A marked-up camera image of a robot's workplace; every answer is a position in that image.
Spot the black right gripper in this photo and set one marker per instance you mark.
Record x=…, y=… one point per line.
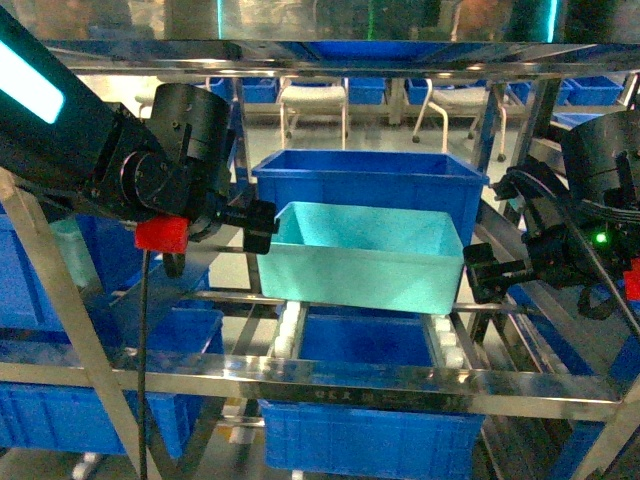
x=569, y=243

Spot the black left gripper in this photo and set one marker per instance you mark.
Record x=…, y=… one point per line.
x=175, y=164

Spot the light teal plastic bin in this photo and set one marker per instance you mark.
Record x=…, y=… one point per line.
x=360, y=256

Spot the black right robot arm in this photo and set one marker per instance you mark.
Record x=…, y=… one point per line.
x=601, y=161

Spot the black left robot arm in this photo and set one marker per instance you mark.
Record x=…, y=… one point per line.
x=53, y=127

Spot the red clip on gripper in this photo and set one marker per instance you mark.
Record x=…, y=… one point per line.
x=164, y=234

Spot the blue bin behind teal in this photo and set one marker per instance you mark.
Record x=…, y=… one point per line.
x=399, y=180

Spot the white chair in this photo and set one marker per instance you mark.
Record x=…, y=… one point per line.
x=459, y=98
x=300, y=98

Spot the blue bin lower middle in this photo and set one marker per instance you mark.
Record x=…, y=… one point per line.
x=337, y=439

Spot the blue bin lower left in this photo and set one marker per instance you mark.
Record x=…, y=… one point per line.
x=73, y=419

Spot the stainless steel shelf frame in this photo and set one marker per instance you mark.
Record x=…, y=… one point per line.
x=84, y=363

